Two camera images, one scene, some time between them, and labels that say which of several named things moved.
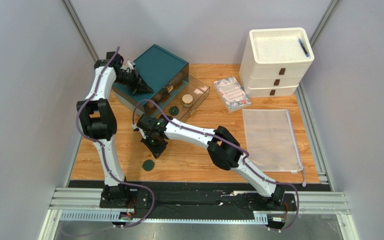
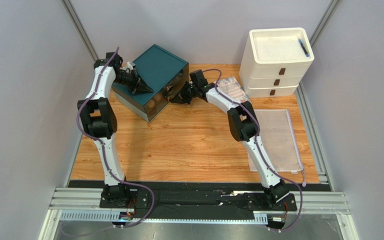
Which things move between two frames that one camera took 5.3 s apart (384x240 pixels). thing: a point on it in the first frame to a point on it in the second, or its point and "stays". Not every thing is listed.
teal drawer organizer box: x=163 y=72 stays
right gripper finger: x=162 y=147 to x=183 y=88
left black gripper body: x=129 y=79 stays
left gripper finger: x=142 y=85 stays
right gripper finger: x=156 y=152 to x=177 y=99
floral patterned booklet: x=232 y=94 stays
